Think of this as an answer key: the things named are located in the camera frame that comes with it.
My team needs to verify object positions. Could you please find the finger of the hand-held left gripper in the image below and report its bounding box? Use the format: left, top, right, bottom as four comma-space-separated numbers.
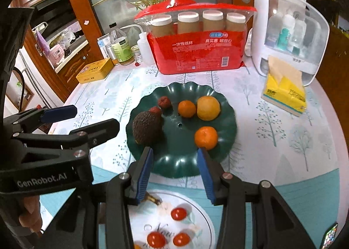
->
11, 118, 120, 184
4, 105, 77, 132

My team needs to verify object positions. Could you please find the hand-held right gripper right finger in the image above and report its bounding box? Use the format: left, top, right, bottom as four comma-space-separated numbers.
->
197, 147, 314, 249

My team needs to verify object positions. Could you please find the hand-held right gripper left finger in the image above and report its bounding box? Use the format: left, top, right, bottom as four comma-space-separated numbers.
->
44, 146, 154, 249

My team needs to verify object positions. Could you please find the white printed round plate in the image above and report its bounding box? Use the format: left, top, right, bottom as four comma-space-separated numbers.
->
128, 190, 219, 249

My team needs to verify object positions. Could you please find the dark green scalloped plate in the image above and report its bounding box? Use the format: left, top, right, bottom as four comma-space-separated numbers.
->
126, 81, 238, 177

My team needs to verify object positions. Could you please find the dark brown avocado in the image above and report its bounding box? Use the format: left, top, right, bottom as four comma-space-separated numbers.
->
132, 111, 164, 145

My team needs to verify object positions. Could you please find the large yellow orange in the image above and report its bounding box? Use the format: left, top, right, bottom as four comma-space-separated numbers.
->
197, 96, 221, 121

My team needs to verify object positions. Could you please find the person's left hand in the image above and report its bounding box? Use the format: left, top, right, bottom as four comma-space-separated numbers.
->
18, 195, 44, 234

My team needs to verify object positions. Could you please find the overripe brown banana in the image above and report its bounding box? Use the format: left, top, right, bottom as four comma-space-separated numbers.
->
144, 192, 163, 206

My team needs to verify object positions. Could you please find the red cherry tomato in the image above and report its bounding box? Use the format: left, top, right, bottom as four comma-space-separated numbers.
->
173, 233, 191, 247
171, 207, 188, 221
147, 231, 167, 247

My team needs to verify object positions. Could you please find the yellow tin box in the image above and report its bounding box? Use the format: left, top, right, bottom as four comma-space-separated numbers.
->
76, 58, 114, 84

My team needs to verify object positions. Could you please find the tree print tablecloth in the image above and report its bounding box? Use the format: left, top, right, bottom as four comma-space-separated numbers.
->
38, 62, 349, 249

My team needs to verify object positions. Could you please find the purple hanging cloth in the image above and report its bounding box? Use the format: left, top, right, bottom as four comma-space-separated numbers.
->
35, 31, 50, 56

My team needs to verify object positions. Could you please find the silver metal can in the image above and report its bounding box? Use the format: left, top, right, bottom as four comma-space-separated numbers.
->
105, 43, 120, 66

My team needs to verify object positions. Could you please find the blue white carton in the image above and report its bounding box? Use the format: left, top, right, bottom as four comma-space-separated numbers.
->
98, 34, 112, 59

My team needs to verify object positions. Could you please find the glass bottle green label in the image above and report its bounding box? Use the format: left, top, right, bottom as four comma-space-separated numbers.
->
109, 24, 135, 66

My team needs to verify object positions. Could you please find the small glass jar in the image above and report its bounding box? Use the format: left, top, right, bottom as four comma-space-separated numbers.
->
131, 45, 144, 65

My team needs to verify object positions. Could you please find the white squeeze bottle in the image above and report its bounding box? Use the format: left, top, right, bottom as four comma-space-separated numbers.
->
137, 24, 156, 66

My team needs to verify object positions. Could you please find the black range hood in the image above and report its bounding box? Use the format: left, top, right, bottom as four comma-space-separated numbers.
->
30, 0, 71, 11

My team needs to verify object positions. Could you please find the yellow tissue pack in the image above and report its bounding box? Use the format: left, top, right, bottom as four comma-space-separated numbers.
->
261, 56, 307, 117

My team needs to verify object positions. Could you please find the red paper cup package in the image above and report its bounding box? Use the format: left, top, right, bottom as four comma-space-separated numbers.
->
133, 0, 257, 75

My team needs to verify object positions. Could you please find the brown paper cup stack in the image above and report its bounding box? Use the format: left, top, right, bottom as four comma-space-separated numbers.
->
151, 17, 173, 36
178, 12, 200, 33
202, 9, 224, 29
226, 13, 246, 32

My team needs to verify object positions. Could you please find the glittery foil item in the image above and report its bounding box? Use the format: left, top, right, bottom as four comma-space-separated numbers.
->
320, 223, 339, 247

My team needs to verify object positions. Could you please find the white cosmetic storage box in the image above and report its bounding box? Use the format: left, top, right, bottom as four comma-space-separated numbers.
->
249, 0, 330, 87

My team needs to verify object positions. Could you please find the teal cosmetic bottle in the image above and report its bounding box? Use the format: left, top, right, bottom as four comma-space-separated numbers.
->
278, 28, 292, 48

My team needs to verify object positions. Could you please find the wooden picture frame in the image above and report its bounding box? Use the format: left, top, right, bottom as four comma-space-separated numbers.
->
5, 66, 36, 110

